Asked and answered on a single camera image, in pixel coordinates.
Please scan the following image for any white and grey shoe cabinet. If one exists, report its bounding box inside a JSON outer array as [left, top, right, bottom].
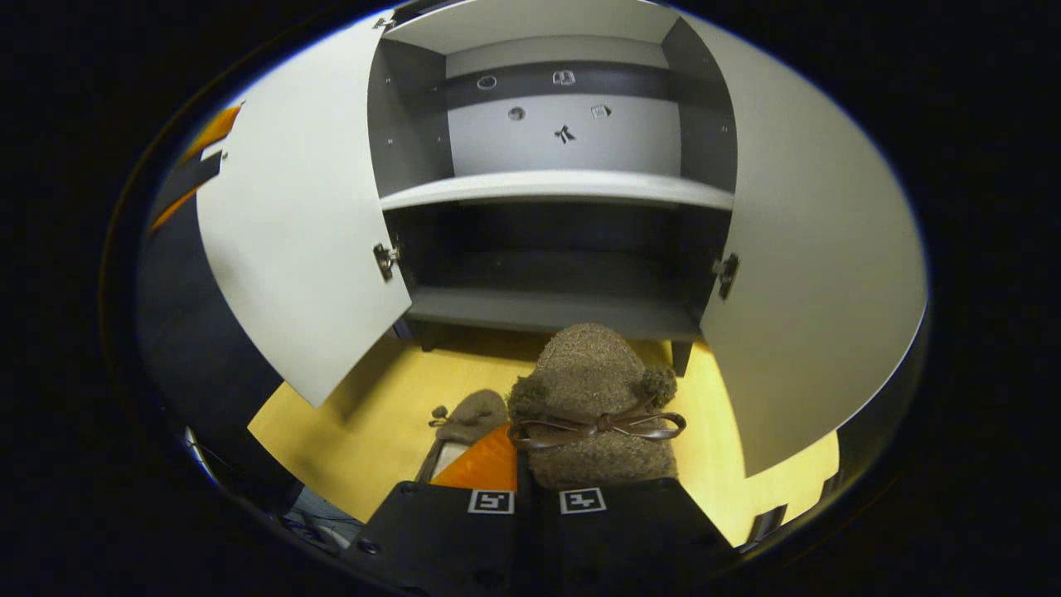
[[365, 0, 739, 378]]

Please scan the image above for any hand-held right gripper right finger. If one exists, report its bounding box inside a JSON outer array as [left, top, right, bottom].
[[524, 477, 739, 594]]

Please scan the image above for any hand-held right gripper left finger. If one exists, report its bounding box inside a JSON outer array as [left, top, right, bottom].
[[348, 425, 525, 594]]

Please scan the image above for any brown fuzzy shoe with bow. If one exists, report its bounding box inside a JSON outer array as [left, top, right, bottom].
[[414, 390, 509, 483], [507, 323, 687, 490]]

